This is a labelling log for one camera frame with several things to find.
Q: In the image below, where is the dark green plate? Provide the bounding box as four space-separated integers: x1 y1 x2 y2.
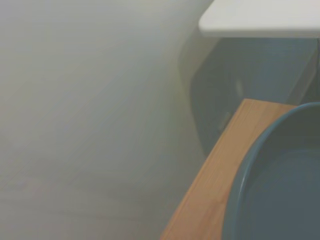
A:
221 101 320 240

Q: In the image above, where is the white board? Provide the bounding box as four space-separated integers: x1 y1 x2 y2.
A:
198 0 320 39

